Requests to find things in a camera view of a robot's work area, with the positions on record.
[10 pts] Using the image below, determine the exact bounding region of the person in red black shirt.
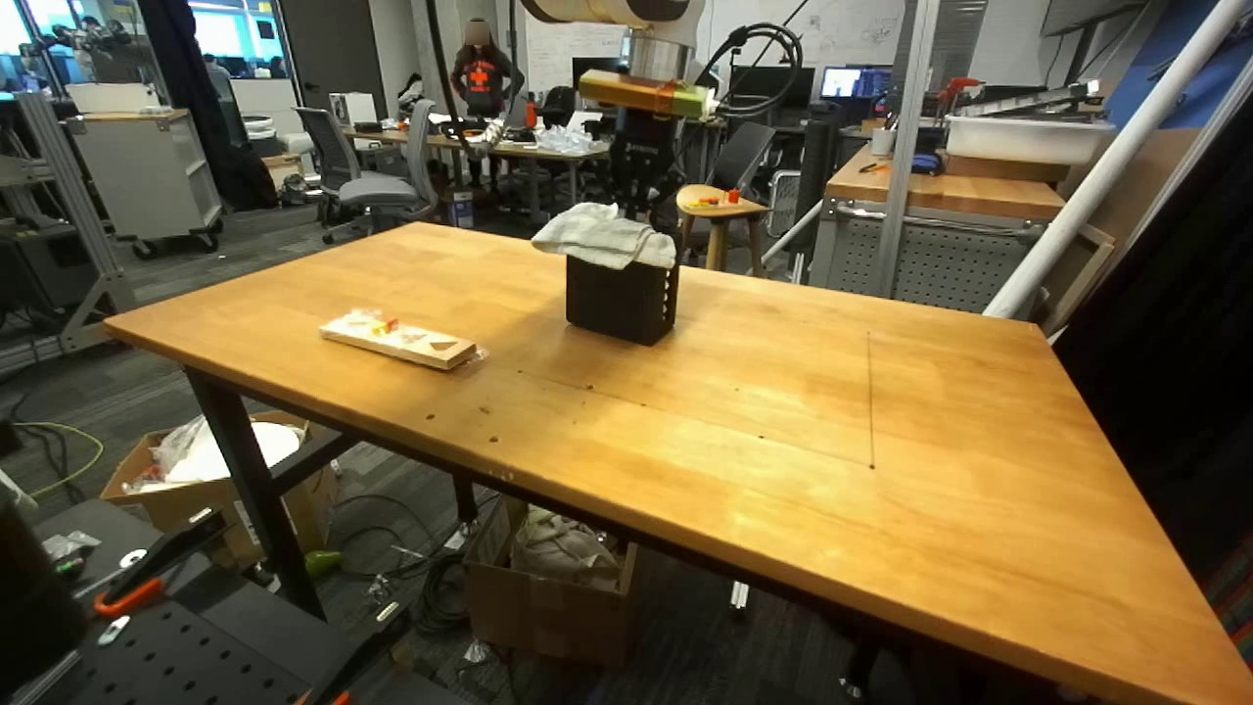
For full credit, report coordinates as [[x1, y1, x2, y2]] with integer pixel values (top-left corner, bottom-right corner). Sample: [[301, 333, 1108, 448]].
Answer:
[[451, 13, 525, 122]]

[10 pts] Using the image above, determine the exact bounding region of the wooden shape puzzle board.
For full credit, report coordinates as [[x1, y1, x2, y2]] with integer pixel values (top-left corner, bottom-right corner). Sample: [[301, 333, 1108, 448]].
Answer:
[[315, 304, 482, 376]]

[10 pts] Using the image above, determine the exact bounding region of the black table frame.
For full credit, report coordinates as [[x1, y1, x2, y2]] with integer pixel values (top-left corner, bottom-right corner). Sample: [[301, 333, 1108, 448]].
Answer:
[[181, 368, 891, 705]]

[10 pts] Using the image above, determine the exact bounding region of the white plastic bin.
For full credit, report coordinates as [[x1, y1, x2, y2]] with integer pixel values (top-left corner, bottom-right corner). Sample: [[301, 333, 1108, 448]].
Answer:
[[939, 112, 1118, 172]]

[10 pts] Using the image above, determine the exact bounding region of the open cardboard box with cloths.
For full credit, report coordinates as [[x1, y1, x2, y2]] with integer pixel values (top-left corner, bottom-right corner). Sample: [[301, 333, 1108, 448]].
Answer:
[[465, 501, 643, 669]]

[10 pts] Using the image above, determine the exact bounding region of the wooden workbench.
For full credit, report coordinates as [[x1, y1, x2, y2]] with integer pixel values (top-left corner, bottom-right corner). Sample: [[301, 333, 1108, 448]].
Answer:
[[823, 150, 1068, 317]]

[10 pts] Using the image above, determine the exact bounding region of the orange handled tool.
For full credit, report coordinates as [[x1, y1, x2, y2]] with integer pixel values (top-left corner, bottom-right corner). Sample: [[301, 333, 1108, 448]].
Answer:
[[91, 577, 173, 624]]

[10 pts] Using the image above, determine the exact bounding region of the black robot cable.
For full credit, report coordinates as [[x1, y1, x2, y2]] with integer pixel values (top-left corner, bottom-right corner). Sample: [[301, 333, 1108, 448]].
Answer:
[[687, 19, 809, 94]]

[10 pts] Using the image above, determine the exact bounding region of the white plastic bag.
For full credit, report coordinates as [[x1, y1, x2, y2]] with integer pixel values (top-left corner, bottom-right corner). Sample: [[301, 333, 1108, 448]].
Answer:
[[150, 412, 310, 493]]

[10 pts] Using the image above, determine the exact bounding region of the cluttered office desk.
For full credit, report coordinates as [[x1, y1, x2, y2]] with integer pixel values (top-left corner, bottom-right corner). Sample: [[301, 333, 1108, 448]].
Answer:
[[351, 122, 618, 227]]

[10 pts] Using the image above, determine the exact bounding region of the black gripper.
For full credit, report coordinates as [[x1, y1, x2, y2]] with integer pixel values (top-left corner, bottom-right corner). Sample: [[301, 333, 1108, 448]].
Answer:
[[610, 108, 687, 220]]

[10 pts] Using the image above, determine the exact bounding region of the cardboard box with white bag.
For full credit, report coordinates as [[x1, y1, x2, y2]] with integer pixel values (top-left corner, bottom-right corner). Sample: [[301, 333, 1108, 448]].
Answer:
[[92, 412, 344, 573]]

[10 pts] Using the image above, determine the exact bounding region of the round wooden stool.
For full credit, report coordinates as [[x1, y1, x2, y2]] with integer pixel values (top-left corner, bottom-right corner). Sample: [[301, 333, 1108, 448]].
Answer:
[[674, 180, 771, 275]]

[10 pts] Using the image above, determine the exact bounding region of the black perforated cart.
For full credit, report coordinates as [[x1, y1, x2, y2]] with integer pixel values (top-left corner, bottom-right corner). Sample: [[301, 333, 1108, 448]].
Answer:
[[33, 573, 409, 705]]

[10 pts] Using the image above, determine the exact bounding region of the grey vertical post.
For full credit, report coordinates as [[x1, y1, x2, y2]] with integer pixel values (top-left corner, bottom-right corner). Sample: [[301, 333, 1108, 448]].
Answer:
[[869, 0, 948, 300]]

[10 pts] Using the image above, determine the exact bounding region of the white diagonal pole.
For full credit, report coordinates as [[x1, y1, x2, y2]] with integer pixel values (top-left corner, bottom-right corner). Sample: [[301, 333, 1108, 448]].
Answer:
[[978, 0, 1253, 323]]

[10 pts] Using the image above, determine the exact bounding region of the black basket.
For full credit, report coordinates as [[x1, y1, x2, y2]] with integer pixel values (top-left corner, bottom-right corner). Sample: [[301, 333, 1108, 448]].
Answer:
[[565, 250, 682, 348]]

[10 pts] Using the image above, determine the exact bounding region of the lit computer monitor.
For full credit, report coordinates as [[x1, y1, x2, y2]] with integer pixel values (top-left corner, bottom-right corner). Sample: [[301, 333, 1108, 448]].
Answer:
[[815, 62, 897, 108]]

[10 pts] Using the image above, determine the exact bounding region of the grey metal rack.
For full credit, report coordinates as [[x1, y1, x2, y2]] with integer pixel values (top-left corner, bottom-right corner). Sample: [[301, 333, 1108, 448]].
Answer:
[[0, 90, 131, 376]]

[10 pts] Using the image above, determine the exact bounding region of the grey wheeled cabinet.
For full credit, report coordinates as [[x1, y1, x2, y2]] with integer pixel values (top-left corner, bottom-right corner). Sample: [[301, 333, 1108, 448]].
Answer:
[[61, 78, 228, 260]]

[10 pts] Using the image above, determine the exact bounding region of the white towel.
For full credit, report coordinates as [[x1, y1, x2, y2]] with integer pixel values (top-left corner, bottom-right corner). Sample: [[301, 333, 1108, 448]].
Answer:
[[527, 199, 682, 275]]

